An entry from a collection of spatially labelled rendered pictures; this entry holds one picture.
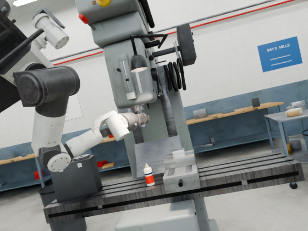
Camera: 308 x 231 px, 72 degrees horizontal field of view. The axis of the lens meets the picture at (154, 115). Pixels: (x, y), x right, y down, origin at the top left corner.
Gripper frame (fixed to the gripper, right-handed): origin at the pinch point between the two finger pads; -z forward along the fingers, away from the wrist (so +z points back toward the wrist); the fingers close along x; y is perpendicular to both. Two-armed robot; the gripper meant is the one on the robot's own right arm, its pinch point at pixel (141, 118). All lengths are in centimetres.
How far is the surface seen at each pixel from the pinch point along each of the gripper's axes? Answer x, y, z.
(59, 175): 45, 20, 20
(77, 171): 36.3, 20.2, 15.6
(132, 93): -4.9, -12.3, 12.2
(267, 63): -95, -56, -474
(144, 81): -9.6, -16.9, 6.4
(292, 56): -148, -60, -491
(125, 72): -4.0, -22.5, 12.5
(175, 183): -17.9, 29.4, 15.3
